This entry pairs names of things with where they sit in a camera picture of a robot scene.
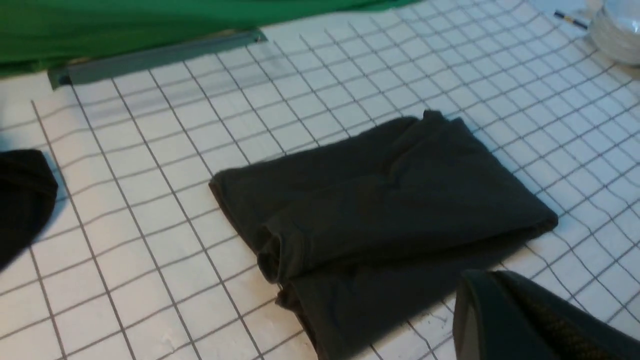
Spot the gray metal bar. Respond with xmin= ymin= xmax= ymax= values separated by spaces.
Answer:
xmin=46 ymin=28 xmax=268 ymax=90

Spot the clear plastic container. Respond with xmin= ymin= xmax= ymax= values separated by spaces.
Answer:
xmin=587 ymin=0 xmax=640 ymax=68

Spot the green backdrop cloth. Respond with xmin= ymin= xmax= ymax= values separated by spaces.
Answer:
xmin=0 ymin=0 xmax=407 ymax=78

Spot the gray long-sleeved shirt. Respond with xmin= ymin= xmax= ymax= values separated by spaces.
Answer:
xmin=209 ymin=111 xmax=559 ymax=360

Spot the black crumpled garment pile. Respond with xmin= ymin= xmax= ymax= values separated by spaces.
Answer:
xmin=0 ymin=149 xmax=58 ymax=271

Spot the black pen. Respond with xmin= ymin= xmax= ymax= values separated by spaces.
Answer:
xmin=553 ymin=10 xmax=589 ymax=31

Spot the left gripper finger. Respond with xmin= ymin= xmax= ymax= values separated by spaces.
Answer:
xmin=452 ymin=269 xmax=640 ymax=360

